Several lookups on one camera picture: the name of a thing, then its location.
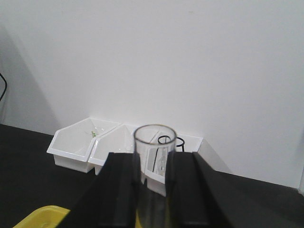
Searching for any black cable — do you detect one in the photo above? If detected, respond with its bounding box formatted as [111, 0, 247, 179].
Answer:
[0, 72, 8, 105]

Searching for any white storage bin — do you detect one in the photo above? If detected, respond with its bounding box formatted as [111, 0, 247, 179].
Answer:
[47, 117, 120, 173]
[88, 124, 138, 175]
[138, 129, 203, 197]

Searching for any right white storage bin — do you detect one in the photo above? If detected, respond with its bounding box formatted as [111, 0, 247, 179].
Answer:
[138, 129, 203, 197]

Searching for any yellow plastic tray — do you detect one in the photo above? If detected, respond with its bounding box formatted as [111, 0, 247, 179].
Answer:
[14, 205, 70, 228]

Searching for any tall clear test tube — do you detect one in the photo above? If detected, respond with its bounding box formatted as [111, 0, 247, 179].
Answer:
[133, 124, 177, 228]

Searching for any left white storage bin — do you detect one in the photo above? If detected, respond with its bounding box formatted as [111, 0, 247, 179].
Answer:
[47, 117, 120, 173]

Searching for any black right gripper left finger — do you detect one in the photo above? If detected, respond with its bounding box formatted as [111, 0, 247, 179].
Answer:
[58, 152, 140, 228]

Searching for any middle white storage bin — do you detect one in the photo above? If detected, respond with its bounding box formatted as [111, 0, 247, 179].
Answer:
[88, 124, 138, 175]

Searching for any black wire tripod stand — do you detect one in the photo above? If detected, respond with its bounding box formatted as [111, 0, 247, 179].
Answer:
[157, 134, 185, 152]

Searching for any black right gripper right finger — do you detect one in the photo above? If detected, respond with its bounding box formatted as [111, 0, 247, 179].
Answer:
[166, 152, 304, 228]

